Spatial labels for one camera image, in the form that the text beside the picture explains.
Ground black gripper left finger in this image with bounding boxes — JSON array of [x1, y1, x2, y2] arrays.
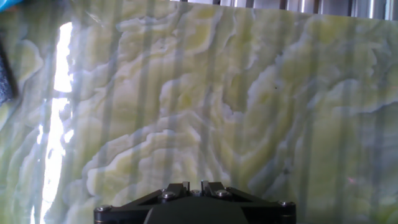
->
[[94, 181, 191, 224]]

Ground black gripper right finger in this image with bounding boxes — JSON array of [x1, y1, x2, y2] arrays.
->
[[200, 180, 296, 224]]

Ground green marble pattern mat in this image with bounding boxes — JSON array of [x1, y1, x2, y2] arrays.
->
[[0, 0, 398, 224]]

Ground grey purple fuzzy object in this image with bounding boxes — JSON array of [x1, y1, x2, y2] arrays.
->
[[0, 37, 16, 106]]

